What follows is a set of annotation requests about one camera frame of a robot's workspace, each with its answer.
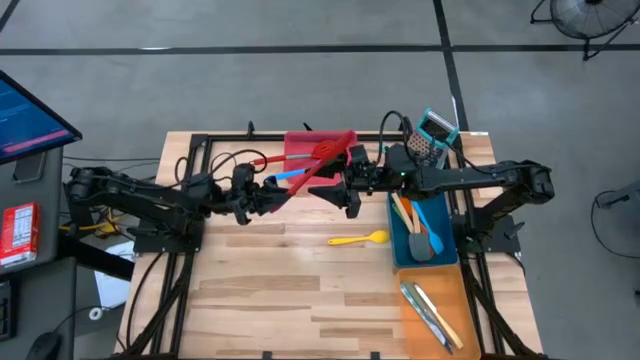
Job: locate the cream utensil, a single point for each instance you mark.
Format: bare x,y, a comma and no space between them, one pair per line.
440,317

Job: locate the grey stand leg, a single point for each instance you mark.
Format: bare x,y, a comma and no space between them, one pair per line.
622,192

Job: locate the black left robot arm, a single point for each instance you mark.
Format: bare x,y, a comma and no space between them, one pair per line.
150,200

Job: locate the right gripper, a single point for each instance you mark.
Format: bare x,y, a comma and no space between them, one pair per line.
380,177

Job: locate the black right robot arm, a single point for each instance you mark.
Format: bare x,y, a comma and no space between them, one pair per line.
475,175

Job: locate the yellow silicone spoon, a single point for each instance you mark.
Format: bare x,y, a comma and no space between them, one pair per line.
381,236

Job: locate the grey side desk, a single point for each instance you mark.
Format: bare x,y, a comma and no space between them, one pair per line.
50,200

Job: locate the black desk leg beam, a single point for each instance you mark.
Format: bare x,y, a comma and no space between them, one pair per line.
95,257

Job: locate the grey monitor stand foot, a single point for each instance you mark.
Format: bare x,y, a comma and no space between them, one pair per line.
30,167

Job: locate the orange plastic bin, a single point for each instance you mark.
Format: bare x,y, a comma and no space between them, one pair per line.
415,345

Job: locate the green silicone spatula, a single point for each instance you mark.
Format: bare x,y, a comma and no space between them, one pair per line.
396,209

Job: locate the black computer monitor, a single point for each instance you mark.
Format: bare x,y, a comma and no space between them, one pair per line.
25,120

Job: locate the blue plastic bin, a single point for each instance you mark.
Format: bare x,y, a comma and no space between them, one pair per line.
400,255

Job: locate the teal and steel box grater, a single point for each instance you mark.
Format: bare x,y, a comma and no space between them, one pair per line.
435,130

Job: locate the black floor fan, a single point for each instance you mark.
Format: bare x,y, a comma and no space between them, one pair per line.
590,20

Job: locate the large blue silicone spoon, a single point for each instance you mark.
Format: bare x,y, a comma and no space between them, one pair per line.
290,175

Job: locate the red cardboard box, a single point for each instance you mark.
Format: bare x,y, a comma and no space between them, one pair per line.
20,235

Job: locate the black computer mouse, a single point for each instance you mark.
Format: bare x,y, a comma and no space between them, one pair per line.
45,346

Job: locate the orange silicone spatula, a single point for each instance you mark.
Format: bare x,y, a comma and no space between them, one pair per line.
406,206

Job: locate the black keyboard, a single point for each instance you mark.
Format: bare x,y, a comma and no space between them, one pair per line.
5,310

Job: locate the white tape roll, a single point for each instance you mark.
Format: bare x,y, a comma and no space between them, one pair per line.
95,313

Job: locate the small teal utensil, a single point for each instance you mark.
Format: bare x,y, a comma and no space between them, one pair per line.
386,148

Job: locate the pink translucent plastic bin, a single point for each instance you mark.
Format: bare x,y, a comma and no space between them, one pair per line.
300,145

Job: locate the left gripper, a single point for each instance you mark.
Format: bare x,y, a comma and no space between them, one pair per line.
245,197

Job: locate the white sheet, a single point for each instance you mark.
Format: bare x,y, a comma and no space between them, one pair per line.
112,285

